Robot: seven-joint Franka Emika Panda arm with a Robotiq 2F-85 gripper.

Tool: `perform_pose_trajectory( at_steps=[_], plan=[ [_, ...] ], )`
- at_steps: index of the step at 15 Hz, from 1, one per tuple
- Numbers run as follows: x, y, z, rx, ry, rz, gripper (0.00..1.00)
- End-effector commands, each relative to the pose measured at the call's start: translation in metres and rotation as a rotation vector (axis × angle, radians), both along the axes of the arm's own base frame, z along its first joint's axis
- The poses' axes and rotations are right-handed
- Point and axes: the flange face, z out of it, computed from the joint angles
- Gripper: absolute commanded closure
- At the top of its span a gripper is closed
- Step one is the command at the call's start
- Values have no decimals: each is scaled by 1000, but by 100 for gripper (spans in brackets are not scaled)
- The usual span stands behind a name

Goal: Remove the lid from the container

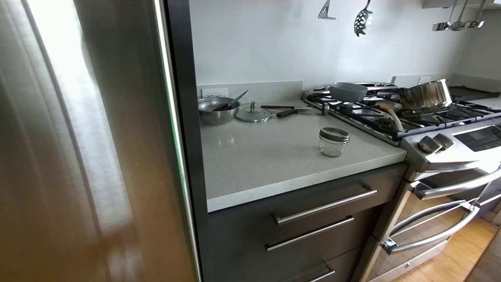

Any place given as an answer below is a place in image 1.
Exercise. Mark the hanging triangular metal utensil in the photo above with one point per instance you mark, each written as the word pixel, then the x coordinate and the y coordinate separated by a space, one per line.
pixel 326 13

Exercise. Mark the wooden spoon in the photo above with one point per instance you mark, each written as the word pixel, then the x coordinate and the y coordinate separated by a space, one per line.
pixel 392 116

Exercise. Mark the thin black utensil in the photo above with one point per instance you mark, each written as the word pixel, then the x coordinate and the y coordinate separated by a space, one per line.
pixel 278 107

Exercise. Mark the clear glass jar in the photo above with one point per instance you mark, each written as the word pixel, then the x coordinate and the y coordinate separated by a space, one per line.
pixel 332 147

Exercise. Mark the shiny stainless steel pot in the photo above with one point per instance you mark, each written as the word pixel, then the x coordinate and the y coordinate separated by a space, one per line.
pixel 426 96

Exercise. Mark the stainless steel refrigerator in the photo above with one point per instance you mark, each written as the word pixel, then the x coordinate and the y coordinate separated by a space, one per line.
pixel 79 157

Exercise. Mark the dark grey drawer cabinet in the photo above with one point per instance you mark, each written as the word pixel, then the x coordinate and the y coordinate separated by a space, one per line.
pixel 245 235

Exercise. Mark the stainless steel mixing bowl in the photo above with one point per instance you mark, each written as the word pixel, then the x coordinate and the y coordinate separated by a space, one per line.
pixel 216 113

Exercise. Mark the stainless gas range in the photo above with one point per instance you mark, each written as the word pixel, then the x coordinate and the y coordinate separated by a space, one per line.
pixel 448 157

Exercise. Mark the glass pot lid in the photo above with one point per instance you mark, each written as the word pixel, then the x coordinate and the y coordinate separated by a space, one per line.
pixel 254 113

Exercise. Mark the hanging slotted spoon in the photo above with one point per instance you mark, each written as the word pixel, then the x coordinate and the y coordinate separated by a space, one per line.
pixel 362 21

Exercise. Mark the dark stove knob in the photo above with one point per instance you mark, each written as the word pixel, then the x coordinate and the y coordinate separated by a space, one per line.
pixel 429 144
pixel 443 140

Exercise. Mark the hanging metal ladle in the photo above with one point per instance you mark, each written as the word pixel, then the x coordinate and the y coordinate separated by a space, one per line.
pixel 458 24
pixel 442 24
pixel 476 22

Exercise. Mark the small grey pot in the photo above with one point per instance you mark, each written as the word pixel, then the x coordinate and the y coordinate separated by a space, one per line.
pixel 348 93

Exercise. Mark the dark tall side panel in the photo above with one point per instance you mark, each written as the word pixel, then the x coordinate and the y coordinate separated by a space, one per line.
pixel 182 78

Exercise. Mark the dark utensil in bowl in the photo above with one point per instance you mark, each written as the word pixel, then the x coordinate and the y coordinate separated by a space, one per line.
pixel 235 99

